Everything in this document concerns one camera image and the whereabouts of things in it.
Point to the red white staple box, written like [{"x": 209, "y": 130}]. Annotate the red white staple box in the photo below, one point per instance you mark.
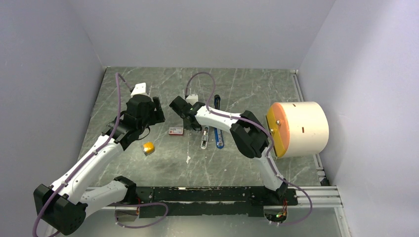
[{"x": 176, "y": 131}]

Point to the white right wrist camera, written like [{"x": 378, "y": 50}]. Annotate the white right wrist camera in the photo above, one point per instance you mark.
[{"x": 192, "y": 99}]

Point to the yellow capped round object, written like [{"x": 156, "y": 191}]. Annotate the yellow capped round object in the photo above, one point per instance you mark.
[{"x": 148, "y": 148}]

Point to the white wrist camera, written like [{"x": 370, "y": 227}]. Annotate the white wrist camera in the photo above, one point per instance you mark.
[
  {"x": 139, "y": 89},
  {"x": 192, "y": 99}
]

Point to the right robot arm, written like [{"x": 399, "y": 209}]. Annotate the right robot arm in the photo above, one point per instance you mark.
[{"x": 251, "y": 138}]

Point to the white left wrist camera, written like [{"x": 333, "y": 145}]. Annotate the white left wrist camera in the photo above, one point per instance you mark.
[{"x": 139, "y": 89}]

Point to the aluminium rail frame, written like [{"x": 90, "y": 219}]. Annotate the aluminium rail frame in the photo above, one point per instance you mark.
[{"x": 309, "y": 197}]

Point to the white cylinder with coloured lid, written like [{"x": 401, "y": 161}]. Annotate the white cylinder with coloured lid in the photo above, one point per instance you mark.
[{"x": 298, "y": 128}]

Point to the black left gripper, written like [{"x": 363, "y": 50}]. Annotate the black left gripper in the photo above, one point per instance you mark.
[{"x": 156, "y": 115}]

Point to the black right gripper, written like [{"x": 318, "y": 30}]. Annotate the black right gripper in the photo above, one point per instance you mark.
[{"x": 191, "y": 126}]

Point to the small white light-blue stapler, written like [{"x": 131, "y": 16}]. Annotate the small white light-blue stapler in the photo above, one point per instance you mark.
[{"x": 205, "y": 137}]

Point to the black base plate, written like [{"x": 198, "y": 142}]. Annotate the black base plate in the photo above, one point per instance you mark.
[{"x": 252, "y": 201}]

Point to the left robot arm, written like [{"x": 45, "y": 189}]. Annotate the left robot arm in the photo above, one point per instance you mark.
[{"x": 66, "y": 202}]

